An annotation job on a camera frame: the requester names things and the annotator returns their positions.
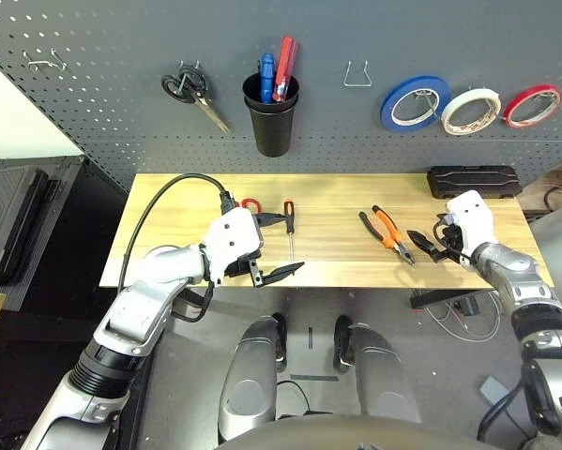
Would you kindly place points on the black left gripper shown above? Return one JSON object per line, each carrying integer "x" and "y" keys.
{"x": 243, "y": 266}

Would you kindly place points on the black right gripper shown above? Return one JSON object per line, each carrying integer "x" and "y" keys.
{"x": 451, "y": 244}

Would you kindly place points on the black orange screwdriver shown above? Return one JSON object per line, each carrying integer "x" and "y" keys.
{"x": 289, "y": 215}

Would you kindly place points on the orange black pliers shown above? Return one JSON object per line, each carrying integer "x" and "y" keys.
{"x": 388, "y": 234}

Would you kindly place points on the white tape roll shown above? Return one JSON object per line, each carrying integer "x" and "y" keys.
{"x": 447, "y": 119}

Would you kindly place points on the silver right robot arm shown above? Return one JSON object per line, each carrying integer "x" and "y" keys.
{"x": 510, "y": 272}

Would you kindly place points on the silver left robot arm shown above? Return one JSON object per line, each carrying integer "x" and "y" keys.
{"x": 144, "y": 281}

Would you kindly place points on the metal pegboard hook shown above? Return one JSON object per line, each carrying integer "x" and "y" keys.
{"x": 545, "y": 97}
{"x": 423, "y": 95}
{"x": 39, "y": 63}

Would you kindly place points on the grey perforated metal pegboard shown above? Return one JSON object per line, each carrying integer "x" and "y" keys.
{"x": 121, "y": 94}

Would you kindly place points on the black table foot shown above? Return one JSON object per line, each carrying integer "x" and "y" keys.
{"x": 449, "y": 299}

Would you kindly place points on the black power adapter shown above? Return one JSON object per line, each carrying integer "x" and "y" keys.
{"x": 466, "y": 307}

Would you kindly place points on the small black tool case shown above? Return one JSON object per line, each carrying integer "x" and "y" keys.
{"x": 473, "y": 180}

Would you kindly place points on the short black floor tape strip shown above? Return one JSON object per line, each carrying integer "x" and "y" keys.
{"x": 310, "y": 337}

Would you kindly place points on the black plastic cup holder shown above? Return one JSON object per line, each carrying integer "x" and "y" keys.
{"x": 271, "y": 136}

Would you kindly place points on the silver left robot leg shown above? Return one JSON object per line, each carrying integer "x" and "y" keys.
{"x": 252, "y": 375}

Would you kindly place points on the silver robot leg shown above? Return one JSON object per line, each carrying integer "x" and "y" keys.
{"x": 379, "y": 370}
{"x": 252, "y": 375}

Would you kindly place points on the blue tape roll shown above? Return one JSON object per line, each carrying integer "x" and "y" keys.
{"x": 387, "y": 115}

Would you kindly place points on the silver right robot leg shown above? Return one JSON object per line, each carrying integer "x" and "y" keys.
{"x": 379, "y": 370}

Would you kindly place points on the long grey floor tape strip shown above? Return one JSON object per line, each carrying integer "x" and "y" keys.
{"x": 313, "y": 378}

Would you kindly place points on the red tape roll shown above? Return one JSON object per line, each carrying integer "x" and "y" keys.
{"x": 506, "y": 114}

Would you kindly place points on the grey square floor patch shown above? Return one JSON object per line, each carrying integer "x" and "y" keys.
{"x": 493, "y": 390}

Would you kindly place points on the grey robot torso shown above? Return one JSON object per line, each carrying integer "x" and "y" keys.
{"x": 355, "y": 433}

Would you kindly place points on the large black ribbed case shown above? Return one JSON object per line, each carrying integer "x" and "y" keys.
{"x": 8, "y": 220}

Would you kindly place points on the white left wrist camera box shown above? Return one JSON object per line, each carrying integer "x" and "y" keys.
{"x": 233, "y": 234}

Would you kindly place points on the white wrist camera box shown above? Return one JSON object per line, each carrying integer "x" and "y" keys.
{"x": 233, "y": 234}
{"x": 473, "y": 220}

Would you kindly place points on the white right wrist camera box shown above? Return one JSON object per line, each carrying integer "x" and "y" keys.
{"x": 473, "y": 220}

